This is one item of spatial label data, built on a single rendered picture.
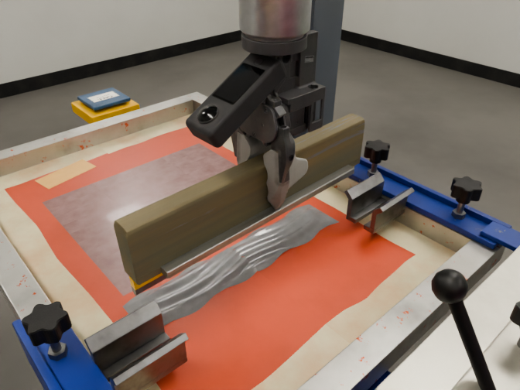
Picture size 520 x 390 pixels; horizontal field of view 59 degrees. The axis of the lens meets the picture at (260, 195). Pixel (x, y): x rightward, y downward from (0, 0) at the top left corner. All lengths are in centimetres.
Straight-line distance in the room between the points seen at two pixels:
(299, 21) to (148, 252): 28
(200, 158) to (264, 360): 50
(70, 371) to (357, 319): 34
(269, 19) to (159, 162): 54
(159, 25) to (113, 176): 387
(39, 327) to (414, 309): 42
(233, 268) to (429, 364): 31
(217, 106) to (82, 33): 396
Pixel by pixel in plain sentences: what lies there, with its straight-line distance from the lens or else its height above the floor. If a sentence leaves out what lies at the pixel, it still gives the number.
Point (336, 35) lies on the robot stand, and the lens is 139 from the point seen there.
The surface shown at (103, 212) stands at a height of 96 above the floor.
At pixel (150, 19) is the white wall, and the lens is 469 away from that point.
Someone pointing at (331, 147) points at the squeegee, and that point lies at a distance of 64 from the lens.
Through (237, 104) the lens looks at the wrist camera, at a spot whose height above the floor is 124.
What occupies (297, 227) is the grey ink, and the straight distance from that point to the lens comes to 76.
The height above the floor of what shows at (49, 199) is 96.
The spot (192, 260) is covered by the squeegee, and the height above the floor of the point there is 107.
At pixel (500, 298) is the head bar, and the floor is 104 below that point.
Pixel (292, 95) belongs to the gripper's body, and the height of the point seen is 123.
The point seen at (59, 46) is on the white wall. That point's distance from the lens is 437.
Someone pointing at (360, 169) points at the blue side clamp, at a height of 100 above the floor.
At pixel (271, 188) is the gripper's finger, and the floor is 112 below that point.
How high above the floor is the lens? 142
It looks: 34 degrees down
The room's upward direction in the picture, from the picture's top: straight up
